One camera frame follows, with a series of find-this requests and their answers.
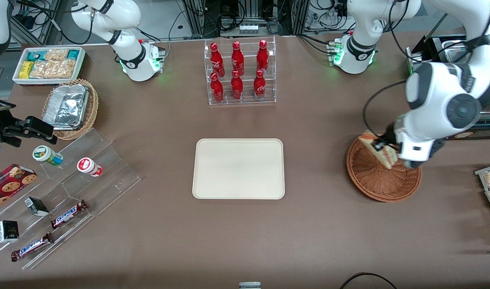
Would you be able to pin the beige rectangular tray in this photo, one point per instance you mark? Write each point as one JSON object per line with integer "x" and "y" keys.
{"x": 238, "y": 168}

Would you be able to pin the red cola bottle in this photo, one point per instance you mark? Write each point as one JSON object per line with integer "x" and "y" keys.
{"x": 217, "y": 89}
{"x": 260, "y": 86}
{"x": 217, "y": 60}
{"x": 237, "y": 58}
{"x": 237, "y": 87}
{"x": 262, "y": 56}

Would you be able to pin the round brown wicker basket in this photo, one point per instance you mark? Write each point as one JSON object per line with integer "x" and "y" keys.
{"x": 373, "y": 180}

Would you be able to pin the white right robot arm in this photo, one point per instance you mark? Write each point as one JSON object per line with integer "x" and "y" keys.
{"x": 128, "y": 16}

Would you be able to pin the grey object at table edge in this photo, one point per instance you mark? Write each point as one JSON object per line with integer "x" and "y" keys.
{"x": 250, "y": 285}

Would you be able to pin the red tartan cookie box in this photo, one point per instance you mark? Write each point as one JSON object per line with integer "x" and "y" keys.
{"x": 8, "y": 184}

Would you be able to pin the black heating machine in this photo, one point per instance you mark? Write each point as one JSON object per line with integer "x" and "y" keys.
{"x": 434, "y": 47}

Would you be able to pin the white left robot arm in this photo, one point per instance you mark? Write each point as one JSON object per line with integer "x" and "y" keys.
{"x": 442, "y": 92}

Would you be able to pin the clear acrylic stepped display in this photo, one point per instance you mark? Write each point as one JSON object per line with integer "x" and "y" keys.
{"x": 108, "y": 176}

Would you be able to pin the Snickers chocolate bar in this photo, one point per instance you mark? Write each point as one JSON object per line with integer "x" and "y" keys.
{"x": 32, "y": 247}
{"x": 68, "y": 214}

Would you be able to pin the green lid yogurt cup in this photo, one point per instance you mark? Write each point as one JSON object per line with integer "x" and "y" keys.
{"x": 47, "y": 155}

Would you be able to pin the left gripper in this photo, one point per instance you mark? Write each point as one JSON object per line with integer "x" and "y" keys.
{"x": 388, "y": 133}

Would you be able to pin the teal snack pack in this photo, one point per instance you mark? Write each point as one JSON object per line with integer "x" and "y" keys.
{"x": 73, "y": 54}
{"x": 35, "y": 55}

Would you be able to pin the red lid yogurt cup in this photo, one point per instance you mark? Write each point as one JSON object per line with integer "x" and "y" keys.
{"x": 89, "y": 166}

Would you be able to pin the clear bag of crackers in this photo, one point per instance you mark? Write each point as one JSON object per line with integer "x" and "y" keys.
{"x": 56, "y": 55}
{"x": 52, "y": 69}

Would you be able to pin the small black box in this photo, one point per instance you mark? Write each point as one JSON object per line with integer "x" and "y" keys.
{"x": 8, "y": 231}
{"x": 36, "y": 206}

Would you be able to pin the white rectangular snack bin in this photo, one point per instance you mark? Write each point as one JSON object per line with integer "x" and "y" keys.
{"x": 81, "y": 60}

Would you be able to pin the white power strip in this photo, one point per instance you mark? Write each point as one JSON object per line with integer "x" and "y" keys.
{"x": 250, "y": 29}

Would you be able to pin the stack of foil trays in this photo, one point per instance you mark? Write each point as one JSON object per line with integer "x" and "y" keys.
{"x": 66, "y": 106}

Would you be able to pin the grey metal snack tray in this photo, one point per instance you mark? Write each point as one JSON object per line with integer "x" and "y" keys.
{"x": 480, "y": 172}

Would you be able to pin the clear acrylic bottle rack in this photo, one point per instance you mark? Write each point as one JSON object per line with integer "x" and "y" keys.
{"x": 241, "y": 100}

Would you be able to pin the triangular sandwich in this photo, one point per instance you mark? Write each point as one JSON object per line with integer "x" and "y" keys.
{"x": 389, "y": 158}

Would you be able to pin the yellow snack pack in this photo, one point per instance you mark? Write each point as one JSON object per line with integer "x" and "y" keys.
{"x": 26, "y": 70}

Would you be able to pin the wicker basket with foil trays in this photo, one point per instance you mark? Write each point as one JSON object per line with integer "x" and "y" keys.
{"x": 93, "y": 108}

